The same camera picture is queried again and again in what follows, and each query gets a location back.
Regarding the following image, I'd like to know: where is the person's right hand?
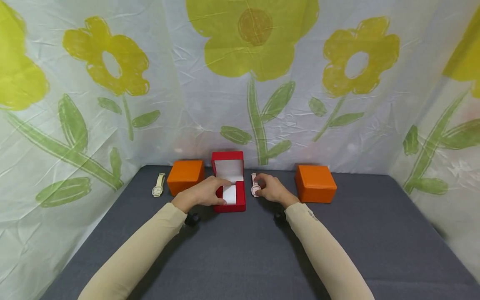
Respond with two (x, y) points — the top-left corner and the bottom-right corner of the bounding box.
(254, 173), (301, 209)

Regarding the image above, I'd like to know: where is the orange box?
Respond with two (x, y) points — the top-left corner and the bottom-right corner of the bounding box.
(167, 160), (205, 196)
(295, 165), (338, 204)

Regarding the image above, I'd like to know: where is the person's left hand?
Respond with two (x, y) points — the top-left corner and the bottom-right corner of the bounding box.
(171, 175), (233, 214)

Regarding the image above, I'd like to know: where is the cream wristwatch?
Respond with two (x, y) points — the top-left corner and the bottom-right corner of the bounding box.
(152, 173), (166, 198)

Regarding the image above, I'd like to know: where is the person's right forearm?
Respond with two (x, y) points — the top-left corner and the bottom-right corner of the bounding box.
(284, 202), (375, 300)

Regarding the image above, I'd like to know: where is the red watch box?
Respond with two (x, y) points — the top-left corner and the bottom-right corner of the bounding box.
(211, 151), (247, 213)

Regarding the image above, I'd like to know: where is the person's left forearm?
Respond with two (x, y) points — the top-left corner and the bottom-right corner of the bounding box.
(77, 202), (188, 300)

